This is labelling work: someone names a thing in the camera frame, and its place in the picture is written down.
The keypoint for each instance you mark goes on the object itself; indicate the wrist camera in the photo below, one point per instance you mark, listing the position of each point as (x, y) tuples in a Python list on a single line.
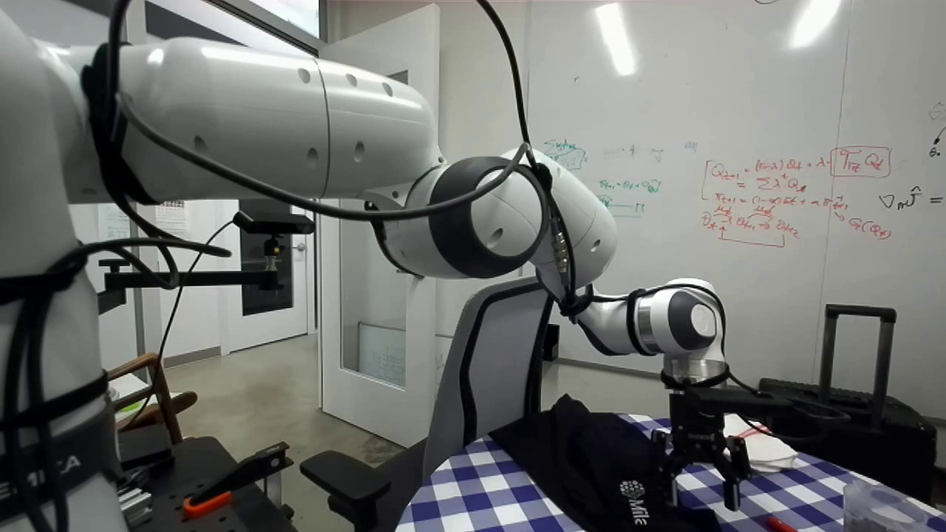
[(746, 401)]

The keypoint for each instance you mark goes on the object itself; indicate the white door with glass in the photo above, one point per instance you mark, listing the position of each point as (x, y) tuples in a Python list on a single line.
[(377, 310)]

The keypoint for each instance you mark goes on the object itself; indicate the small black box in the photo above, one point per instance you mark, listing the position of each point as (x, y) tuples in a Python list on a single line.
[(551, 341)]

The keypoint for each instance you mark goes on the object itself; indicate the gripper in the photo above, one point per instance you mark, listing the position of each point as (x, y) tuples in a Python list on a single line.
[(698, 430)]

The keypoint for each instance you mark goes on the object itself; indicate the window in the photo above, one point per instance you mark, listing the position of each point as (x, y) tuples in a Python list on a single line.
[(292, 13)]

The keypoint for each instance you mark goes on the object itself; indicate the black hood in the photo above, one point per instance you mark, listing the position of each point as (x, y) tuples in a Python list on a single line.
[(591, 465)]

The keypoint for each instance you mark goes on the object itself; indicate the grey black office chair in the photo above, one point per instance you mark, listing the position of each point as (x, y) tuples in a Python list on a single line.
[(495, 355)]

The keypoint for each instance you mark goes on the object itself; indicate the wooden chair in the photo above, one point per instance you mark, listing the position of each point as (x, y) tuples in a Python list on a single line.
[(159, 391)]

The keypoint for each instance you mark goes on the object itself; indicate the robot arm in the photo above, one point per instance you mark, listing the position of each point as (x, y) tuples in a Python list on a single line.
[(244, 111)]

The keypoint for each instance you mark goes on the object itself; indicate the blue white checkered tablecloth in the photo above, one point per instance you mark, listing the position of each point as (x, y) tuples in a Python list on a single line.
[(473, 495)]

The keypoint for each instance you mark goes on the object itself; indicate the camera on mount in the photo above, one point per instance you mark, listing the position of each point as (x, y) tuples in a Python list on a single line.
[(273, 222)]

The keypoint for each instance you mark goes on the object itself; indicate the black suitcase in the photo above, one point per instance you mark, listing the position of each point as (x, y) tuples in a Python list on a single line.
[(887, 428)]

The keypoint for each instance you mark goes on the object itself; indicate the red pen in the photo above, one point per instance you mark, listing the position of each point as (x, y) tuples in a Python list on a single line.
[(780, 524)]

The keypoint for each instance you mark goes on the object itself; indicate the paper calendar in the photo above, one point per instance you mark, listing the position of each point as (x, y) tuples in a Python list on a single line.
[(171, 218)]

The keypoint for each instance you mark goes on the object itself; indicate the white cloth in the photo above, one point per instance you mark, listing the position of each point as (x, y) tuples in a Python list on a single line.
[(768, 449)]

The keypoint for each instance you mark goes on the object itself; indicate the white door with dark window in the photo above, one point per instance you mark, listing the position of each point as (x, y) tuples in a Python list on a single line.
[(251, 325)]

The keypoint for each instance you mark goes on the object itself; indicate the whiteboard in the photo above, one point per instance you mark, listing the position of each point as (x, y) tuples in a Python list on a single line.
[(776, 111)]

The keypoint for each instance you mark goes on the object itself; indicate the clear plastic container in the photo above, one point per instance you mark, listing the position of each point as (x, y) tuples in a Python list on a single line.
[(883, 510)]

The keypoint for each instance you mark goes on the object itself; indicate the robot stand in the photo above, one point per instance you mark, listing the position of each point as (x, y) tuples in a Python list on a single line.
[(185, 473)]

